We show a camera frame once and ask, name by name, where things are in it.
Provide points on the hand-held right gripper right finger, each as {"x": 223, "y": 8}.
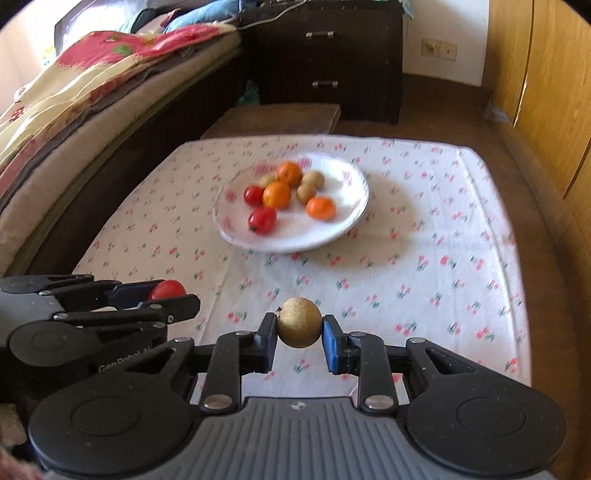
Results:
{"x": 330, "y": 345}

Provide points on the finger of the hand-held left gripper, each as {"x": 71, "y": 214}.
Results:
{"x": 178, "y": 307}
{"x": 131, "y": 291}

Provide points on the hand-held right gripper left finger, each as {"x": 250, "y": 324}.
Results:
{"x": 268, "y": 338}

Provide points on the red cherry tomato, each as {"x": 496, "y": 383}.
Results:
{"x": 253, "y": 194}
{"x": 167, "y": 289}
{"x": 262, "y": 220}

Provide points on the brown longan fruit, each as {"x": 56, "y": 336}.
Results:
{"x": 305, "y": 192}
{"x": 316, "y": 179}
{"x": 299, "y": 321}
{"x": 266, "y": 180}

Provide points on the white floral-rimmed plate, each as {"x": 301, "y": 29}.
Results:
{"x": 300, "y": 233}

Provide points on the small orange mandarin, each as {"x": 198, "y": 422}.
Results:
{"x": 277, "y": 194}
{"x": 289, "y": 173}
{"x": 321, "y": 207}

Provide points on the person's left forearm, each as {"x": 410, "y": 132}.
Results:
{"x": 16, "y": 464}

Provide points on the cherry-printed tablecloth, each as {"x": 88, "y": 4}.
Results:
{"x": 438, "y": 286}

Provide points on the low wooden stool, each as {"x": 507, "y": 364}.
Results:
{"x": 277, "y": 120}

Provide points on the teal plastic bag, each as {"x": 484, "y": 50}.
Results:
{"x": 249, "y": 93}

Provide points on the floral bed blanket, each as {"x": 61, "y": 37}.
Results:
{"x": 92, "y": 69}

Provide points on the dark wooden dresser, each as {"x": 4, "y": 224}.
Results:
{"x": 360, "y": 60}

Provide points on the blue cloth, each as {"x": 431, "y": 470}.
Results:
{"x": 203, "y": 14}

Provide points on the yellow wooden wardrobe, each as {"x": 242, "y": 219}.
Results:
{"x": 545, "y": 83}

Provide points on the wall socket plate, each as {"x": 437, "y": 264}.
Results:
{"x": 439, "y": 49}

